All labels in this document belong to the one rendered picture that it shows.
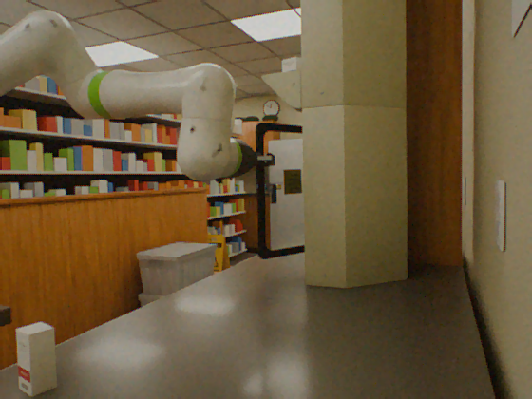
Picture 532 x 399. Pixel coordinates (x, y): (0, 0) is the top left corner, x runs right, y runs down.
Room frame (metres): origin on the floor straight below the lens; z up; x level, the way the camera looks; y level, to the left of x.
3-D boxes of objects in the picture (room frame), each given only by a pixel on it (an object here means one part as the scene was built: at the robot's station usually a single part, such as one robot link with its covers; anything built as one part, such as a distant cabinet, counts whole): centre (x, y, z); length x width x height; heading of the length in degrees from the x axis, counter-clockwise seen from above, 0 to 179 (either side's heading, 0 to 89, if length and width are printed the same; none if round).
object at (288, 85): (1.26, -0.10, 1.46); 0.32 x 0.12 x 0.10; 157
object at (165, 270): (3.42, 0.75, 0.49); 0.60 x 0.42 x 0.33; 157
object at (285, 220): (1.29, -0.09, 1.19); 0.30 x 0.01 x 0.40; 130
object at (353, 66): (1.19, -0.27, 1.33); 0.32 x 0.25 x 0.77; 157
